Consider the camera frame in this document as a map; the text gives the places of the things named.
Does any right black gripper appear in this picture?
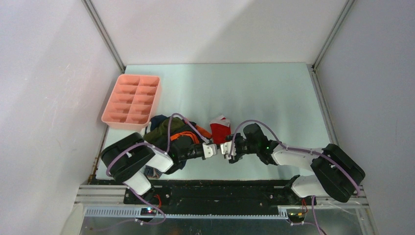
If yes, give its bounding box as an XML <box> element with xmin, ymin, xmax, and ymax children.
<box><xmin>225</xmin><ymin>133</ymin><xmax>259</xmax><ymax>163</ymax></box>

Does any red white underwear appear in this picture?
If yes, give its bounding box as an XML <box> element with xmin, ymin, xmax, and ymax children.
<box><xmin>209</xmin><ymin>115</ymin><xmax>231</xmax><ymax>144</ymax></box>

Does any navy orange underwear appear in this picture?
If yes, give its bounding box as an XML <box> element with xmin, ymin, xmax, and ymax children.
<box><xmin>152</xmin><ymin>120</ymin><xmax>212</xmax><ymax>174</ymax></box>

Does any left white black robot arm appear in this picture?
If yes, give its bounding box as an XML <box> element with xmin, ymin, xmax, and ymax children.
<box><xmin>100</xmin><ymin>131</ymin><xmax>216</xmax><ymax>204</ymax></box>

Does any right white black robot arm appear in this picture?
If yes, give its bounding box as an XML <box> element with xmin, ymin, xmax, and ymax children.
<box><xmin>220</xmin><ymin>120</ymin><xmax>366</xmax><ymax>205</ymax></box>

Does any olive green underwear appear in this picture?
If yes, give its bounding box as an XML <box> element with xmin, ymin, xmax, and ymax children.
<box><xmin>143</xmin><ymin>115</ymin><xmax>185</xmax><ymax>143</ymax></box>

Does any dark striped underwear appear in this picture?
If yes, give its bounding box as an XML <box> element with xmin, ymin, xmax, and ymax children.
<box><xmin>143</xmin><ymin>165</ymin><xmax>162</xmax><ymax>179</ymax></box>

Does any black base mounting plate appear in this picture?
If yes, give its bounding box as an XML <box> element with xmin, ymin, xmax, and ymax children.
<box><xmin>142</xmin><ymin>179</ymin><xmax>317</xmax><ymax>215</ymax></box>

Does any pink divided storage tray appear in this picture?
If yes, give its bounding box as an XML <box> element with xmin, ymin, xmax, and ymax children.
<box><xmin>101</xmin><ymin>74</ymin><xmax>161</xmax><ymax>132</ymax></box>

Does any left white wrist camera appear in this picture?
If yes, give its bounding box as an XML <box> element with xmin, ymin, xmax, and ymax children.
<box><xmin>202</xmin><ymin>143</ymin><xmax>217</xmax><ymax>160</ymax></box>

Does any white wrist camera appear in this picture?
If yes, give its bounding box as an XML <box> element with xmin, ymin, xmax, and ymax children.
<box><xmin>220</xmin><ymin>141</ymin><xmax>236</xmax><ymax>160</ymax></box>
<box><xmin>202</xmin><ymin>143</ymin><xmax>217</xmax><ymax>160</ymax></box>

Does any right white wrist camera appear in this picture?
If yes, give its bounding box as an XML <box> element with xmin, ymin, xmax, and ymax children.
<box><xmin>220</xmin><ymin>141</ymin><xmax>236</xmax><ymax>160</ymax></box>

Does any grey slotted cable duct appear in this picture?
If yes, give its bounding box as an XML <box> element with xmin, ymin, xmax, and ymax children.
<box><xmin>84</xmin><ymin>206</ymin><xmax>288</xmax><ymax>220</ymax></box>

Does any right aluminium corner post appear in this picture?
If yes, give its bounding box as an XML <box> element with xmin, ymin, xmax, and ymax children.
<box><xmin>312</xmin><ymin>0</ymin><xmax>356</xmax><ymax>71</ymax></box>

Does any aluminium corner post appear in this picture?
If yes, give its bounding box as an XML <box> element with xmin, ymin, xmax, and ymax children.
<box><xmin>312</xmin><ymin>0</ymin><xmax>356</xmax><ymax>71</ymax></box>
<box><xmin>81</xmin><ymin>0</ymin><xmax>126</xmax><ymax>74</ymax></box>

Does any left aluminium corner post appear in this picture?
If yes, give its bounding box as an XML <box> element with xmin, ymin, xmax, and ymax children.
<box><xmin>81</xmin><ymin>0</ymin><xmax>126</xmax><ymax>74</ymax></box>

